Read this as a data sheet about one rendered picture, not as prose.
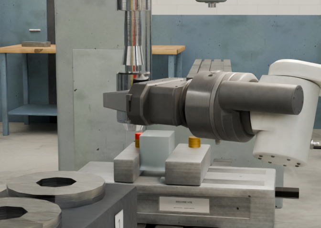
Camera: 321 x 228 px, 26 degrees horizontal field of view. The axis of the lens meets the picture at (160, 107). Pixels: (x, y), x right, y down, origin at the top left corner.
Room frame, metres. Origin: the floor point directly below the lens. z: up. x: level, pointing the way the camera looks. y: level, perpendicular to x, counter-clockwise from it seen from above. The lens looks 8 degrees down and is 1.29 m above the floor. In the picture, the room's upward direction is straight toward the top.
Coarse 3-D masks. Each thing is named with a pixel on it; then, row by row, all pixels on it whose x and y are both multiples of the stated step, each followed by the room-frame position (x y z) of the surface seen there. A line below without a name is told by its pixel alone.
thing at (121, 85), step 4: (120, 80) 0.95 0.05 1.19; (124, 80) 0.94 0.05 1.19; (128, 80) 0.94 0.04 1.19; (132, 80) 0.94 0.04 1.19; (136, 80) 0.94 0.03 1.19; (140, 80) 0.94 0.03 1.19; (144, 80) 0.94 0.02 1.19; (148, 80) 0.95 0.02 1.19; (120, 84) 0.95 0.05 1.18; (124, 84) 0.94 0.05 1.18; (128, 84) 0.94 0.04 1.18; (132, 84) 0.94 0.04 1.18; (120, 88) 0.95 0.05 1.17; (124, 88) 0.94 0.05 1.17; (128, 88) 0.94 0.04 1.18; (120, 112) 0.95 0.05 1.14; (124, 112) 0.94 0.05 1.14; (120, 116) 0.95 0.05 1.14; (124, 116) 0.94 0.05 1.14; (120, 120) 0.95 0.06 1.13; (124, 120) 0.94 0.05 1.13; (128, 120) 0.94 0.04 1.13
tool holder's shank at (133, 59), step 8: (128, 16) 0.95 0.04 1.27; (136, 16) 0.95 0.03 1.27; (128, 24) 0.95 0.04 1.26; (136, 24) 0.95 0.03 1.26; (128, 32) 0.95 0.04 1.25; (136, 32) 0.95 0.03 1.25; (128, 40) 0.95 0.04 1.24; (136, 40) 0.95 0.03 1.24; (128, 48) 0.95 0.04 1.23; (136, 48) 0.95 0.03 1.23; (128, 56) 0.95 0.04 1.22; (136, 56) 0.95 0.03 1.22; (128, 64) 0.95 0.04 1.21; (136, 64) 0.95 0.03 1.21; (144, 64) 0.96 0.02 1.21
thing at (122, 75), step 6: (120, 72) 0.95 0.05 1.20; (126, 72) 0.95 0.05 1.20; (132, 72) 0.95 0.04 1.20; (138, 72) 0.95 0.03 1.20; (144, 72) 0.95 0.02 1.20; (120, 78) 0.95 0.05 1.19; (126, 78) 0.94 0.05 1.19; (132, 78) 0.94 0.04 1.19; (138, 78) 0.94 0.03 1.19; (144, 78) 0.95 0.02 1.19
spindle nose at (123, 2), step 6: (120, 0) 0.94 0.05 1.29; (126, 0) 0.94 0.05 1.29; (132, 0) 0.94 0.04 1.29; (138, 0) 0.94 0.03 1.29; (144, 0) 0.95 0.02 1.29; (120, 6) 0.94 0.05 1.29; (126, 6) 0.94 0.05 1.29; (132, 6) 0.94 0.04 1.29; (138, 6) 0.94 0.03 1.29; (144, 6) 0.95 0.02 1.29
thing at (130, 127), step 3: (123, 123) 0.95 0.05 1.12; (126, 126) 0.95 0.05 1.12; (129, 126) 0.95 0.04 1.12; (132, 126) 0.95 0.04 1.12; (135, 126) 0.95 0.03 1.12; (138, 126) 0.95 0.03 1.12; (141, 126) 0.95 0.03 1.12; (126, 129) 0.96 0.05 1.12; (129, 129) 0.95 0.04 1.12; (132, 129) 0.95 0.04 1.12; (135, 129) 0.95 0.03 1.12; (138, 129) 0.95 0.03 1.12; (141, 129) 0.96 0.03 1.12
